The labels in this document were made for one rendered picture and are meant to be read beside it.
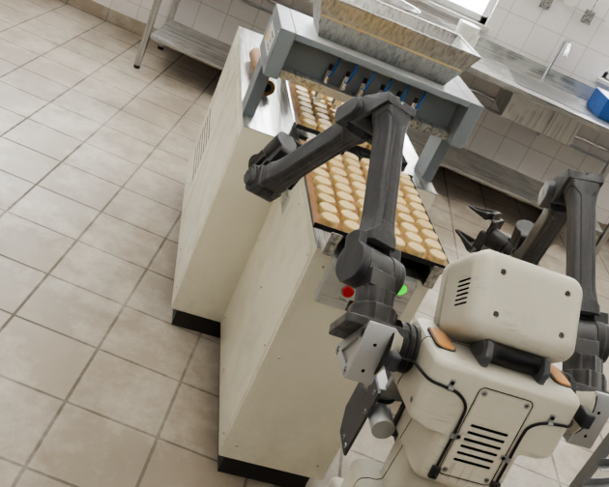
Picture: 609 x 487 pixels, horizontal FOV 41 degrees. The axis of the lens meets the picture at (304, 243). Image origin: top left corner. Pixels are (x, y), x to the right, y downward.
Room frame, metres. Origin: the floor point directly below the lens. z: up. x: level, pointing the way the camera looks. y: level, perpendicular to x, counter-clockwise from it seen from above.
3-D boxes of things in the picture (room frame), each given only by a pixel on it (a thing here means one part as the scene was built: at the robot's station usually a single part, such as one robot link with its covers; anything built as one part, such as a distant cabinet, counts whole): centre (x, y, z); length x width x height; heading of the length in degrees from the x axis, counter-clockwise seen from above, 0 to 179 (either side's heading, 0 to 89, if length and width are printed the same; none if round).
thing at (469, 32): (5.40, -0.38, 0.98); 0.18 x 0.14 x 0.20; 45
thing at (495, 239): (2.10, -0.47, 0.99); 0.07 x 0.07 x 0.10; 61
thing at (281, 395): (2.28, -0.10, 0.45); 0.70 x 0.34 x 0.90; 16
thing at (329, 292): (1.93, -0.20, 0.77); 0.24 x 0.04 x 0.14; 106
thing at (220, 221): (3.22, 0.18, 0.42); 1.28 x 0.72 x 0.84; 16
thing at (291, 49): (2.76, 0.04, 1.01); 0.72 x 0.33 x 0.34; 106
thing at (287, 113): (3.16, 0.37, 0.88); 1.28 x 0.01 x 0.07; 16
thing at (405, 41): (2.76, 0.04, 1.25); 0.56 x 0.29 x 0.14; 106
